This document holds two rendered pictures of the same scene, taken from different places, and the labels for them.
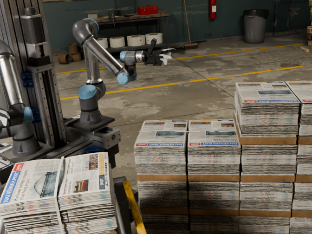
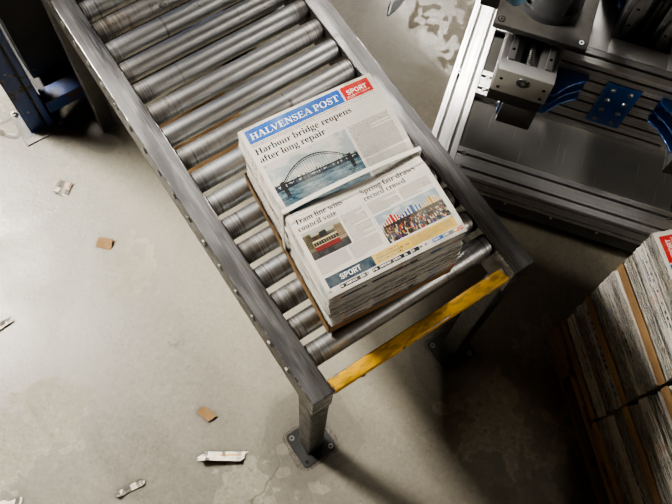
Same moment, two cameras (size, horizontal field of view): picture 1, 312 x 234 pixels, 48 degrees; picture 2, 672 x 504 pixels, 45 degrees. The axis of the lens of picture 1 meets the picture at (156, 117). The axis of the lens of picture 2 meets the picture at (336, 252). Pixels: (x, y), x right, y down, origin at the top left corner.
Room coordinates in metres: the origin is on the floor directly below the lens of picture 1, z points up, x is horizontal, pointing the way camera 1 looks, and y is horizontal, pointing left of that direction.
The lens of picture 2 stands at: (0.83, -0.21, 2.39)
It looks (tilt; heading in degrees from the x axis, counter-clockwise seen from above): 69 degrees down; 64
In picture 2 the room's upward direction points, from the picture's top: 6 degrees clockwise
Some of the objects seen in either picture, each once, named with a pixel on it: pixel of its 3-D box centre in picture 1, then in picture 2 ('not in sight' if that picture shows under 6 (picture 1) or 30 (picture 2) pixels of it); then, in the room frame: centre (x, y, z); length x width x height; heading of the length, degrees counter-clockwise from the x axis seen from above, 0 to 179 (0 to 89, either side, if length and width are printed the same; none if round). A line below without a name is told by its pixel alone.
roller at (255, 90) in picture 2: not in sight; (252, 92); (1.06, 0.76, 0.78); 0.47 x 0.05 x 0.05; 13
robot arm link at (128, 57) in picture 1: (129, 57); not in sight; (2.24, 0.15, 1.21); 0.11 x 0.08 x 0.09; 76
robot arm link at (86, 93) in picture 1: (88, 96); not in sight; (2.18, 0.43, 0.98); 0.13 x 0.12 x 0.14; 166
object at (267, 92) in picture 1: (264, 91); not in sight; (1.81, -0.60, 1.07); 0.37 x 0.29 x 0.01; 172
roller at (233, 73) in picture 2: not in sight; (237, 71); (1.04, 0.83, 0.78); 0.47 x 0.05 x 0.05; 13
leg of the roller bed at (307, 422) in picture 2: not in sight; (312, 423); (0.96, 0.08, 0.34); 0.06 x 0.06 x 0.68; 13
